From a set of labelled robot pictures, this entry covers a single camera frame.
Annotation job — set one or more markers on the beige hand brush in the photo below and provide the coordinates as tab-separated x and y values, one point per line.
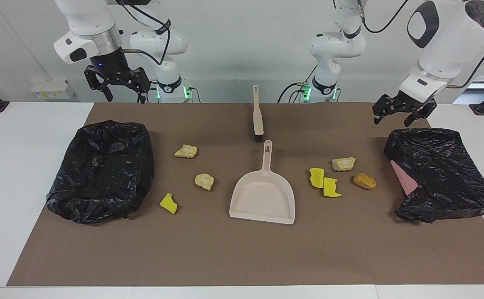
258	116

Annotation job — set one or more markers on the white wall socket box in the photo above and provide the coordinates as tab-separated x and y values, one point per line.
52	89

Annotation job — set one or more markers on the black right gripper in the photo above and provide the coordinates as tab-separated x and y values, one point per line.
111	64

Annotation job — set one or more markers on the brown bread roll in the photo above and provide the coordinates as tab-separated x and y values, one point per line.
364	181

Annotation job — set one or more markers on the beige plastic dustpan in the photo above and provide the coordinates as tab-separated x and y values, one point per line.
262	199

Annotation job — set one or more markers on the tan bread slice chunk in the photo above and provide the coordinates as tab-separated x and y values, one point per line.
204	182
185	151

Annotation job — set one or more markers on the yellow sponge piece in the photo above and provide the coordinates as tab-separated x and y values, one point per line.
169	203
331	187
317	177

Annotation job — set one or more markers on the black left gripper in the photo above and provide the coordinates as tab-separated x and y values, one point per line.
414	103

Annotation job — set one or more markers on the crumpled black trash bag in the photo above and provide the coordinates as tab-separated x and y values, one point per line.
445	174

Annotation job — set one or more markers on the black bag lined bin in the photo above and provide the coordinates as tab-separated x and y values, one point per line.
100	174

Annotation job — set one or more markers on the pale bread chunk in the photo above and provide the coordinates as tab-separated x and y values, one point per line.
343	164

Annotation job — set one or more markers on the brown table mat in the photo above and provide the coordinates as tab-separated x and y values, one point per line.
242	257

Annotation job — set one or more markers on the pink plastic bin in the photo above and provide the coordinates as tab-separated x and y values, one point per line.
406	180

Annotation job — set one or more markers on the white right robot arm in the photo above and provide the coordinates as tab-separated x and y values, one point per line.
88	16

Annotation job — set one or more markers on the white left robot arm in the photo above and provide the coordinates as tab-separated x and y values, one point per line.
445	37

